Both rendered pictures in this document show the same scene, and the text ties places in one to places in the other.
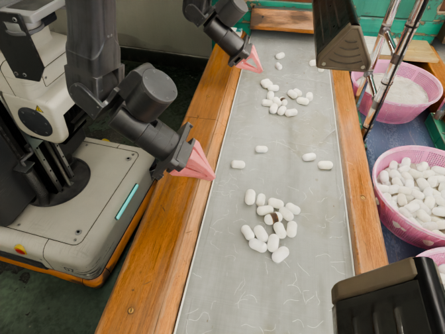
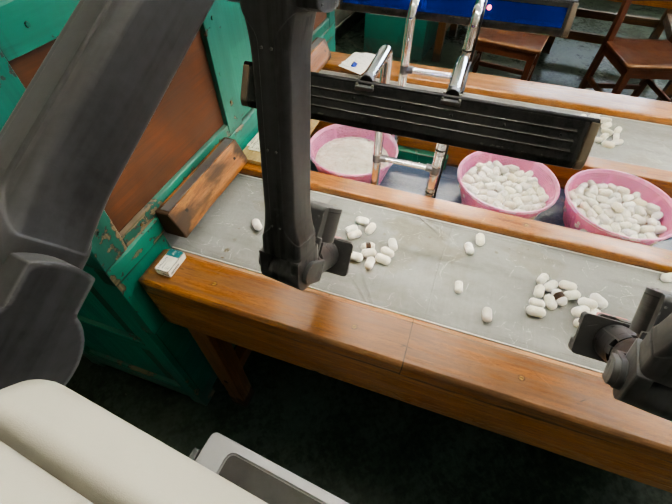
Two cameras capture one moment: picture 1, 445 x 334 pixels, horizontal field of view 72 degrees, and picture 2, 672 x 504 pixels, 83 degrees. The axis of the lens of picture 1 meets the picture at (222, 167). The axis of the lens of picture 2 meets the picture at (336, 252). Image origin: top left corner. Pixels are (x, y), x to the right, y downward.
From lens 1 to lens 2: 0.87 m
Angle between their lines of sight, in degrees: 51
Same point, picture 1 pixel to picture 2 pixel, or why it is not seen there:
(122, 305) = not seen: outside the picture
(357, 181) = (507, 222)
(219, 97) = (358, 312)
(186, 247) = not seen: hidden behind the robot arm
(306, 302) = (632, 294)
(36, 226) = not seen: outside the picture
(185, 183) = (537, 372)
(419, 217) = (526, 201)
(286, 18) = (207, 186)
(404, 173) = (481, 192)
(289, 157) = (465, 265)
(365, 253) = (586, 242)
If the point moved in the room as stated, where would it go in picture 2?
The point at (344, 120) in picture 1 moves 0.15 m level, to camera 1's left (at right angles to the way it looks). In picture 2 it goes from (417, 204) to (416, 248)
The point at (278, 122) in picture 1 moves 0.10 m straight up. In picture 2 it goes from (404, 261) to (411, 232)
